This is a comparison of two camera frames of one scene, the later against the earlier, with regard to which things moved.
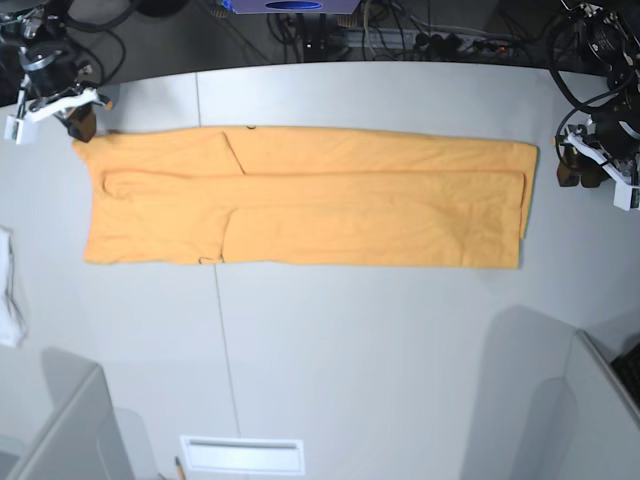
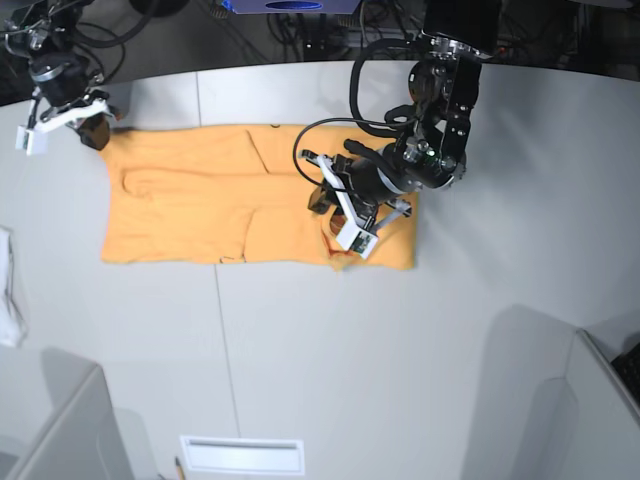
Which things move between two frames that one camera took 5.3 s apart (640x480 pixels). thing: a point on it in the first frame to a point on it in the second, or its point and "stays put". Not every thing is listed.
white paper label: (244, 455) stays put
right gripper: (611, 137) to (367, 187)
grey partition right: (590, 427) stays put
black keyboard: (626, 367) stays put
